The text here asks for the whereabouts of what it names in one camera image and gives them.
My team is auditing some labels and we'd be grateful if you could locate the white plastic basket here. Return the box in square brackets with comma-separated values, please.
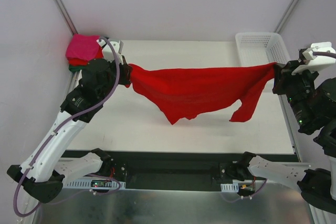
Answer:
[235, 32, 290, 67]

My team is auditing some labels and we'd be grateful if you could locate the red t shirt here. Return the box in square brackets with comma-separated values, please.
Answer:
[68, 49, 103, 67]
[130, 62, 275, 124]

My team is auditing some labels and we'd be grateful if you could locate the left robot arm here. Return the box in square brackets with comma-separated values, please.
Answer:
[7, 59, 131, 204]

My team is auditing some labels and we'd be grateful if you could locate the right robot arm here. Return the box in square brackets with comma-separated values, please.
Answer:
[225, 60, 335, 214]

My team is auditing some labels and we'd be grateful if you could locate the folded red t shirt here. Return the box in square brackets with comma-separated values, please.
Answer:
[68, 49, 103, 67]

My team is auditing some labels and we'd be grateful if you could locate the folded pink t shirt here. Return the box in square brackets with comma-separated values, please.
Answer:
[66, 34, 101, 61]

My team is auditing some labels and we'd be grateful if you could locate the folded green t shirt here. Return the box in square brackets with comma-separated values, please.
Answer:
[68, 35, 111, 72]

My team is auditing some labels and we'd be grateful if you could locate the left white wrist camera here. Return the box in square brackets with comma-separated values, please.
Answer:
[95, 38, 124, 63]

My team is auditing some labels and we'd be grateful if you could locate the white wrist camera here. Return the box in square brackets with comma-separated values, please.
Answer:
[292, 41, 335, 75]
[95, 38, 124, 63]

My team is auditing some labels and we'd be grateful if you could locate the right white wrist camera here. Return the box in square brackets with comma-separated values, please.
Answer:
[292, 41, 335, 75]

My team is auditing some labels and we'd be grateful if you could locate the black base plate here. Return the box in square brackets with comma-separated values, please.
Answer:
[80, 149, 267, 190]

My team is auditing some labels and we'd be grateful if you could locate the right grey cable duct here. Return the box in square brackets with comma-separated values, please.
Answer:
[220, 183, 239, 193]

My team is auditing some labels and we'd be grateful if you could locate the grey cable duct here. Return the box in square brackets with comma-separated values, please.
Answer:
[220, 183, 239, 193]
[63, 178, 125, 189]

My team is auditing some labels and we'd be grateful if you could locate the left grey cable duct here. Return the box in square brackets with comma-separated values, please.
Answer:
[63, 178, 125, 189]

